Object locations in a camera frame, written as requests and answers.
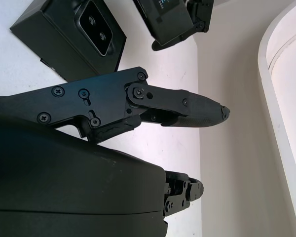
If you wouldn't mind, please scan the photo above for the white curved container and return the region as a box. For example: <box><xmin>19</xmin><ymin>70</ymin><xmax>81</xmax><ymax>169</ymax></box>
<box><xmin>258</xmin><ymin>0</ymin><xmax>296</xmax><ymax>237</ymax></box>

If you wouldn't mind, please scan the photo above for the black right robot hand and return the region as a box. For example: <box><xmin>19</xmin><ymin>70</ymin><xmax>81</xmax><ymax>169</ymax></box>
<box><xmin>0</xmin><ymin>66</ymin><xmax>231</xmax><ymax>237</ymax></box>

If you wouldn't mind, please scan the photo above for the silver depth camera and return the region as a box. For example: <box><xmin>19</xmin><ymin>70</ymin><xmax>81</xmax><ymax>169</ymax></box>
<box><xmin>75</xmin><ymin>0</ymin><xmax>115</xmax><ymax>58</ymax></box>

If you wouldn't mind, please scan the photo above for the black RealSense box lid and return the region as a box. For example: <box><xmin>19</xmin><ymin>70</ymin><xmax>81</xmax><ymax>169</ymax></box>
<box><xmin>133</xmin><ymin>0</ymin><xmax>194</xmax><ymax>46</ymax></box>

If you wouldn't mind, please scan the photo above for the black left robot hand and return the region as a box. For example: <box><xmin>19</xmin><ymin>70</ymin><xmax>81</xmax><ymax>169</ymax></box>
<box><xmin>151</xmin><ymin>0</ymin><xmax>215</xmax><ymax>51</ymax></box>

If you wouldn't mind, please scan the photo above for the black camera box base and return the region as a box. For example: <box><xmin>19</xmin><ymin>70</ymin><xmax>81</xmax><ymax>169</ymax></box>
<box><xmin>9</xmin><ymin>0</ymin><xmax>128</xmax><ymax>82</ymax></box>

